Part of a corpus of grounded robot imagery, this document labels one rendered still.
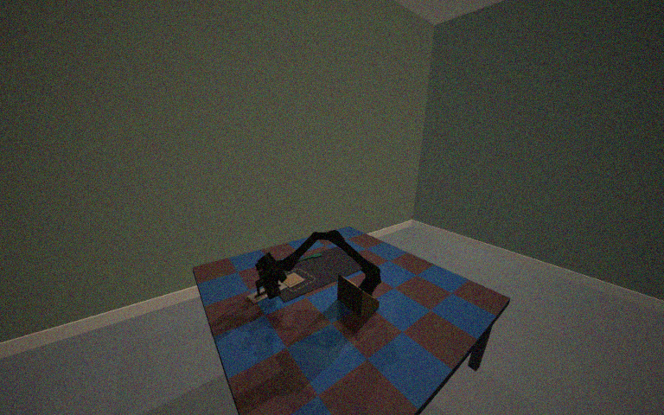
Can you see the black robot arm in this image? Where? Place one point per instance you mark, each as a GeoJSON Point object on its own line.
{"type": "Point", "coordinates": [276, 267]}

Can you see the beige square tile with dark centre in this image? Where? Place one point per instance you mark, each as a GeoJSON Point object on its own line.
{"type": "Point", "coordinates": [293, 279]}

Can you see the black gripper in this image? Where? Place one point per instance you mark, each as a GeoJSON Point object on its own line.
{"type": "Point", "coordinates": [269, 286]}

